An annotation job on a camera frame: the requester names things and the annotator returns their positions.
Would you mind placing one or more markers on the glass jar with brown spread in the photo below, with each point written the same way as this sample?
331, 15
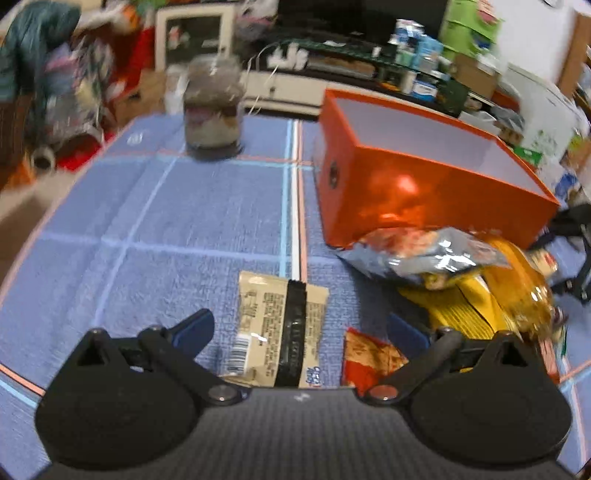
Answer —
214, 110

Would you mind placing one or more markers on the green white box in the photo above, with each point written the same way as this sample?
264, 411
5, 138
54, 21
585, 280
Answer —
528, 154

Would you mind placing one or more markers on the white appliance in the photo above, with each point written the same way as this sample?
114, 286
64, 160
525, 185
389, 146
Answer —
545, 115

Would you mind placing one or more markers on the beige snack packet black band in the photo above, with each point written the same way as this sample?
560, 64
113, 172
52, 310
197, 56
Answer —
277, 323

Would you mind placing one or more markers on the dark green box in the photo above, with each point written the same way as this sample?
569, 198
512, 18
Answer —
455, 99

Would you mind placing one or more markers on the teal jacket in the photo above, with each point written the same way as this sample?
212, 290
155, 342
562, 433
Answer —
32, 46

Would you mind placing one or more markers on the white glass door cabinet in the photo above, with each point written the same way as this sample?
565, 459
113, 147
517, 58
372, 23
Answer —
194, 37

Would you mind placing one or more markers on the silver snack bag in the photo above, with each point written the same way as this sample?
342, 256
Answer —
415, 258

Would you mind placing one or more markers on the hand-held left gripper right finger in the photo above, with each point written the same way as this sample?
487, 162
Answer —
406, 334

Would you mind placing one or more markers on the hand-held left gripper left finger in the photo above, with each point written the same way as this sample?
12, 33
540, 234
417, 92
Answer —
196, 330

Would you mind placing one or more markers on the red orange snack packet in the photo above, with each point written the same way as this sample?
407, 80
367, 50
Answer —
367, 357

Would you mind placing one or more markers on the black television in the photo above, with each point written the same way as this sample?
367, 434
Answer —
360, 16

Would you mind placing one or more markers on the glass television stand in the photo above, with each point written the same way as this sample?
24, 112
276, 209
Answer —
323, 74

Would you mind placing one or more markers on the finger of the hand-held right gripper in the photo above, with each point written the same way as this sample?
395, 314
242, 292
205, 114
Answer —
572, 224
579, 281

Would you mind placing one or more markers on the orange cardboard box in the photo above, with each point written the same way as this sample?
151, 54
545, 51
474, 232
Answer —
415, 194

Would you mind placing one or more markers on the shiny gold snack bag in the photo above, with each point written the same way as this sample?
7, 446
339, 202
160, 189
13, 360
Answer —
521, 286

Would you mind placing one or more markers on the blue plaid tablecloth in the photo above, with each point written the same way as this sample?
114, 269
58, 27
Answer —
161, 230

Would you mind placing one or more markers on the brown cardboard box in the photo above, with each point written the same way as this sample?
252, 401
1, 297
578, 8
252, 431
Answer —
475, 76

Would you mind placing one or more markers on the green stacked boxes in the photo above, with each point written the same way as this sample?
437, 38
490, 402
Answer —
471, 25

